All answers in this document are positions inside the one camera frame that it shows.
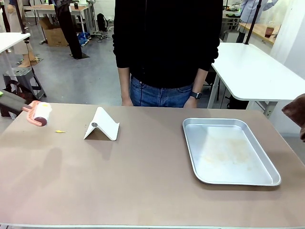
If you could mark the brown cloth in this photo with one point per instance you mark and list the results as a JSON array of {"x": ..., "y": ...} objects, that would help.
[{"x": 295, "y": 112}]

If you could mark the person's left forearm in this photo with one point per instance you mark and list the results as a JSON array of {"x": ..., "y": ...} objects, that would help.
[{"x": 199, "y": 81}]

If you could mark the person's right forearm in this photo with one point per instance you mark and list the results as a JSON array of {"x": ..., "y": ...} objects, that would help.
[{"x": 124, "y": 83}]

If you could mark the person's right hand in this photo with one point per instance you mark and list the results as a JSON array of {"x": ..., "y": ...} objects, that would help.
[{"x": 127, "y": 102}]

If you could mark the person's left hand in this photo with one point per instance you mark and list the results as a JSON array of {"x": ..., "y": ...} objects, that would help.
[{"x": 190, "y": 103}]

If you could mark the dark bag with red trim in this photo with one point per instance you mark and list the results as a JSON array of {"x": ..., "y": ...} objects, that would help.
[{"x": 17, "y": 91}]

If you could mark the grey step stool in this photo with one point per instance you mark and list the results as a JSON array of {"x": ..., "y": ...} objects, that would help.
[{"x": 23, "y": 76}]

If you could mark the bystander in beige trousers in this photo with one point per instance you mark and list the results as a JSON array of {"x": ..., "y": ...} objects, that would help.
[{"x": 20, "y": 45}]

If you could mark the white table with round edge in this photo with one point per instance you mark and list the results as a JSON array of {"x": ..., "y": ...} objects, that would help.
[{"x": 12, "y": 40}]

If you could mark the yellow paper scrap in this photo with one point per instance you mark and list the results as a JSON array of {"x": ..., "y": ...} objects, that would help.
[{"x": 60, "y": 131}]

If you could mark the black stand pole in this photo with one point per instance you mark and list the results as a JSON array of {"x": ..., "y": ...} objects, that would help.
[
  {"x": 252, "y": 21},
  {"x": 21, "y": 16}
]

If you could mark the cardboard box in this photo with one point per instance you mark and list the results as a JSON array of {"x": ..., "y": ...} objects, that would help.
[{"x": 54, "y": 33}]

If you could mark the black fabric covered column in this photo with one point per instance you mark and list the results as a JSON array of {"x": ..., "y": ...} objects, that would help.
[{"x": 71, "y": 31}]

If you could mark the wooden top desk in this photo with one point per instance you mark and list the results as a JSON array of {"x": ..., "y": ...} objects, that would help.
[{"x": 47, "y": 7}]

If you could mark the blue plastic bag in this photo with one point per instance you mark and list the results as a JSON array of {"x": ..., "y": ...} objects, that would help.
[{"x": 83, "y": 39}]

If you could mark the white folded roller stand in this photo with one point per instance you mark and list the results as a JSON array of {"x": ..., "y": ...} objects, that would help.
[{"x": 104, "y": 125}]

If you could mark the black backpack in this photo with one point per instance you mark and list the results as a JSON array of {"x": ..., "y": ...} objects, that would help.
[{"x": 102, "y": 22}]

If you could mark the person's blue jeans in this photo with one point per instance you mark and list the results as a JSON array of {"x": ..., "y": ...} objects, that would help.
[{"x": 159, "y": 96}]

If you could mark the person in black sweater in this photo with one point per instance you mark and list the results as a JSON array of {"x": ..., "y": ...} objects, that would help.
[{"x": 166, "y": 43}]

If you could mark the black wrist watch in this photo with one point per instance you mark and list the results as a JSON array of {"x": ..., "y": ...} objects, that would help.
[{"x": 196, "y": 95}]

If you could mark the metal tray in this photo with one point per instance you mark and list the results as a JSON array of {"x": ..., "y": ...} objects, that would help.
[{"x": 228, "y": 152}]

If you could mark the white side table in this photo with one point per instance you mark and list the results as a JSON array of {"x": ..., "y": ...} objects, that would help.
[{"x": 250, "y": 71}]

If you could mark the bystander in blue shirt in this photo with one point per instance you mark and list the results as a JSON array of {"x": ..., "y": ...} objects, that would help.
[{"x": 252, "y": 9}]

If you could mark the wooden workbench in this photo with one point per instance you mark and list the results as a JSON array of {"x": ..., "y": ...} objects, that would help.
[{"x": 258, "y": 29}]

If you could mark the cup with red drink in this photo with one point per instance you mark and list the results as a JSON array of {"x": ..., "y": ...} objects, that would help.
[{"x": 269, "y": 32}]

